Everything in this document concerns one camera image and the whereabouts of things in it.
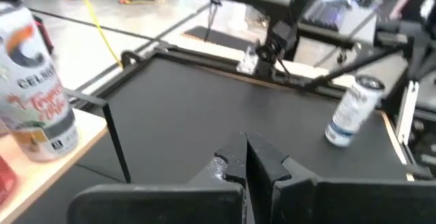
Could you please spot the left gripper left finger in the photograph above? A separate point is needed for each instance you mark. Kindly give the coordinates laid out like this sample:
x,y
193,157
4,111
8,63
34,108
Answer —
x,y
153,203

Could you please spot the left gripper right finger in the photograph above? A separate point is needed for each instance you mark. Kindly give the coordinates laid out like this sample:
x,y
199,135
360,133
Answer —
x,y
340,203

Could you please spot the white Celsius tropical can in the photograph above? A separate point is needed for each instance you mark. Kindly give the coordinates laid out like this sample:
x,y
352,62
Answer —
x,y
34,81

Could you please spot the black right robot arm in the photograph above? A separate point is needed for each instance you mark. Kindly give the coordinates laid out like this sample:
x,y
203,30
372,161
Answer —
x,y
282,36

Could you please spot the white blue-banded beverage can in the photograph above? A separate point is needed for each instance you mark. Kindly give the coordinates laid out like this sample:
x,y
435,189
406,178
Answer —
x,y
351,111

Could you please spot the white metal bracket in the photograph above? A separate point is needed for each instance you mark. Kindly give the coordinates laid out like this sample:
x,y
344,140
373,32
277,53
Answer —
x,y
407,115

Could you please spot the black table frame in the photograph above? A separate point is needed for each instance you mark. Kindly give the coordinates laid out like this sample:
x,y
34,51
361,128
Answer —
x,y
204,61

